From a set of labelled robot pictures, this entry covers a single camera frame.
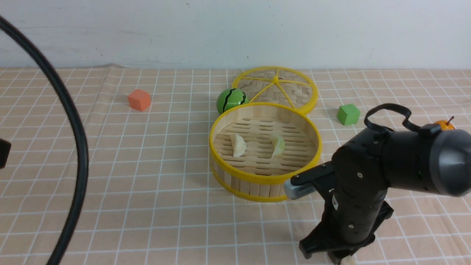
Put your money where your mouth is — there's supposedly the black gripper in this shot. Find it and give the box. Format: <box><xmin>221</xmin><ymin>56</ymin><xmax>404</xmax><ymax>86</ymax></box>
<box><xmin>291</xmin><ymin>162</ymin><xmax>393</xmax><ymax>265</ymax></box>

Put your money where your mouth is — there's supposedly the white dumpling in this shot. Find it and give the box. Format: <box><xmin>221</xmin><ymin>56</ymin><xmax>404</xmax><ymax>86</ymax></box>
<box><xmin>339</xmin><ymin>255</ymin><xmax>357</xmax><ymax>265</ymax></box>
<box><xmin>230</xmin><ymin>133</ymin><xmax>247</xmax><ymax>158</ymax></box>

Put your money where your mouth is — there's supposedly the green dumpling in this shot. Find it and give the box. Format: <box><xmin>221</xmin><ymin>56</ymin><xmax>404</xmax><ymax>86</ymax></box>
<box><xmin>269</xmin><ymin>134</ymin><xmax>285</xmax><ymax>158</ymax></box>

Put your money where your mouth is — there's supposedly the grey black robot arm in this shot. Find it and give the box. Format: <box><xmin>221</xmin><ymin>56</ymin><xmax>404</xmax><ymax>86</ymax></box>
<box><xmin>284</xmin><ymin>124</ymin><xmax>470</xmax><ymax>264</ymax></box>

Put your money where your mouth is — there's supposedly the bamboo steamer tray yellow rim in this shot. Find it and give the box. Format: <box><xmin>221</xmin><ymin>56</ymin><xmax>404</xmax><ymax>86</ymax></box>
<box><xmin>209</xmin><ymin>102</ymin><xmax>323</xmax><ymax>202</ymax></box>

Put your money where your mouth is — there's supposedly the bamboo steamer lid yellow rim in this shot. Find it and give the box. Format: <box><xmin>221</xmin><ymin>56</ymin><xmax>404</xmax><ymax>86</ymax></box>
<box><xmin>232</xmin><ymin>66</ymin><xmax>319</xmax><ymax>115</ymax></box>

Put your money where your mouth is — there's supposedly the green foam cube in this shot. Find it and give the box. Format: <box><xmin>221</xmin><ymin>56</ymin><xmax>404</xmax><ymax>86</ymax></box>
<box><xmin>337</xmin><ymin>104</ymin><xmax>361</xmax><ymax>126</ymax></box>

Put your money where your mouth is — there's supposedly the orange yellow toy pear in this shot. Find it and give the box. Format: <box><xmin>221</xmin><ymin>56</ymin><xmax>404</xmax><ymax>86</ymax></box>
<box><xmin>434</xmin><ymin>116</ymin><xmax>456</xmax><ymax>130</ymax></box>

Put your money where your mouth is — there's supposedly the green watermelon toy ball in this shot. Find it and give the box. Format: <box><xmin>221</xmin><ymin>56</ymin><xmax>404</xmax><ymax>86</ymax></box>
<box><xmin>216</xmin><ymin>88</ymin><xmax>249</xmax><ymax>115</ymax></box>

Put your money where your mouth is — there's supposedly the checkered beige tablecloth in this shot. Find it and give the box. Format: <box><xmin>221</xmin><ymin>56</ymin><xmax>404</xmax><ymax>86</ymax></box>
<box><xmin>0</xmin><ymin>65</ymin><xmax>471</xmax><ymax>265</ymax></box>

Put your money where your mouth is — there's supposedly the orange foam cube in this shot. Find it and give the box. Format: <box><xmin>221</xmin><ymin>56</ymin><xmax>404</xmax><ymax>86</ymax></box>
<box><xmin>127</xmin><ymin>89</ymin><xmax>152</xmax><ymax>112</ymax></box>

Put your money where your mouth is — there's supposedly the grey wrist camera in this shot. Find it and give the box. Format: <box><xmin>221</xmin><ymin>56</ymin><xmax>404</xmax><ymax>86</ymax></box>
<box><xmin>284</xmin><ymin>181</ymin><xmax>316</xmax><ymax>200</ymax></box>

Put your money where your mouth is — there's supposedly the black cable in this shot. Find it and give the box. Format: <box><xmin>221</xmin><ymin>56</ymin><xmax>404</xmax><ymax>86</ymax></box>
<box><xmin>0</xmin><ymin>15</ymin><xmax>89</xmax><ymax>265</ymax></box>

